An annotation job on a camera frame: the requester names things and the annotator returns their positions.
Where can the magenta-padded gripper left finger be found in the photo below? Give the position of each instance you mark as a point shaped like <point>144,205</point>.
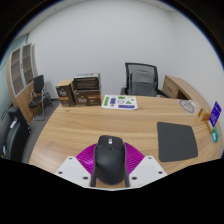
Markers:
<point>78,168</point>

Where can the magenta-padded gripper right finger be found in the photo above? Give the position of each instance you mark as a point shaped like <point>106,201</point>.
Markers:
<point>143,166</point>

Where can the black computer mouse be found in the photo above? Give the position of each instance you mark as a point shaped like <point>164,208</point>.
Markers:
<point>110,160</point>

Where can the dark grey mouse pad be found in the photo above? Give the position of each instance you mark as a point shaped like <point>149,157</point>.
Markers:
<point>176,141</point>

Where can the white printed sheet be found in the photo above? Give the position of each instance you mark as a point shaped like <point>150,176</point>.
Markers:
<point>119,102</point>

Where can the black padded chair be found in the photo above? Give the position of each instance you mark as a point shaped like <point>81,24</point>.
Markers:
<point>13,136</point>

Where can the round grey disc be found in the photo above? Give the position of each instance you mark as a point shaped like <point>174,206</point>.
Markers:
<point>187,106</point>

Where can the tall brown cardboard box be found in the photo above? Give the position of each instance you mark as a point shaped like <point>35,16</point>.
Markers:
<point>65,93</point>

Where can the green packet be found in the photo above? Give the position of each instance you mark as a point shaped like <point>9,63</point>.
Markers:
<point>215,134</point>

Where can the small orange box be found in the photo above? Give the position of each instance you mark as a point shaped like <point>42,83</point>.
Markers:
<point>204,115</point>

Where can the wooden side desk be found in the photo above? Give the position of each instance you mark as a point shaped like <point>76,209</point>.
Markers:
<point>180,88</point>

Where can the black side chair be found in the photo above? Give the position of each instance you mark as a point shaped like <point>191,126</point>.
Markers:
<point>38,91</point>

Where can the black mesh office chair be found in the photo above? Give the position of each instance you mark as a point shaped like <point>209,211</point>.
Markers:
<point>141,80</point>

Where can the dark open box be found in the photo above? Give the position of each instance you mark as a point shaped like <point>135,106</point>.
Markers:
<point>86,81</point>

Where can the purple standing card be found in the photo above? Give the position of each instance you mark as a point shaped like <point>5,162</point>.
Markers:
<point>215,114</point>

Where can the wooden shelf unit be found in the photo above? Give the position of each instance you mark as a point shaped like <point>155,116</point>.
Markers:
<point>18,78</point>

